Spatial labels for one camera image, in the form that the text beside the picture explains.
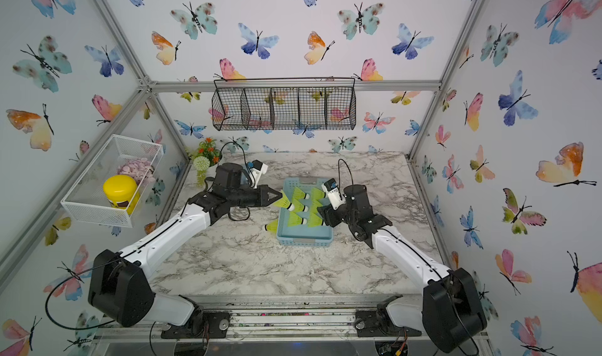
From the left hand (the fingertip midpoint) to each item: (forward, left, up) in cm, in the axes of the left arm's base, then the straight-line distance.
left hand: (283, 194), depth 78 cm
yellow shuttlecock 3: (+15, -4, -22) cm, 27 cm away
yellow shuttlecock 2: (-1, +6, -21) cm, 22 cm away
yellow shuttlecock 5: (+2, -2, -21) cm, 21 cm away
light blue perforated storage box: (-3, -6, -24) cm, 25 cm away
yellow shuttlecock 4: (+14, -12, -20) cm, 27 cm away
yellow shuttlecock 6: (+2, -10, -19) cm, 22 cm away
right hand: (+1, -15, -6) cm, 16 cm away
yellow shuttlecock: (-1, 0, -4) cm, 4 cm away
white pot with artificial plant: (+28, +34, -8) cm, 45 cm away
